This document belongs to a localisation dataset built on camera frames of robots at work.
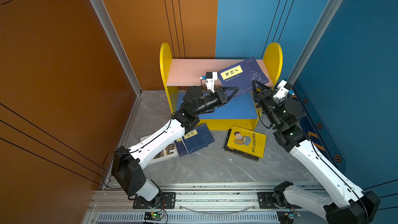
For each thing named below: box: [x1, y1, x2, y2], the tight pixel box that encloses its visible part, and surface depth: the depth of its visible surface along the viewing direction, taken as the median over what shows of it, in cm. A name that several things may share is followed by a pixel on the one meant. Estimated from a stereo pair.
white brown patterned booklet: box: [148, 141, 180, 165], surface depth 88 cm
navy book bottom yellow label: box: [174, 137, 190, 158], surface depth 88 cm
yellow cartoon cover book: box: [226, 125, 267, 159], surface depth 93 cm
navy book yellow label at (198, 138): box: [182, 122, 216, 154], surface depth 93 cm
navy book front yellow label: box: [217, 56, 270, 99], surface depth 64 cm
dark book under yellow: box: [222, 128, 260, 162], surface depth 89 cm
